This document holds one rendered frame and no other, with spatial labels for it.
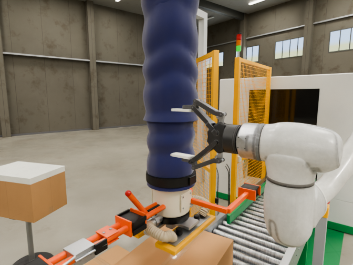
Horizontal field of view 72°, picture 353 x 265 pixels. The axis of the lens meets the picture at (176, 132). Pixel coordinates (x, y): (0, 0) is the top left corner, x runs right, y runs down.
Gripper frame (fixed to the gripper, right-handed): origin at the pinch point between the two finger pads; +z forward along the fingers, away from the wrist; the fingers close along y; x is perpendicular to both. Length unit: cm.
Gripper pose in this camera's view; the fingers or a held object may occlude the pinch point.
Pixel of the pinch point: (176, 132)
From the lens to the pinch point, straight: 73.4
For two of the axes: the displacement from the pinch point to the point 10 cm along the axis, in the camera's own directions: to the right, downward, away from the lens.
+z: -8.1, -0.9, 5.8
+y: -0.2, 9.9, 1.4
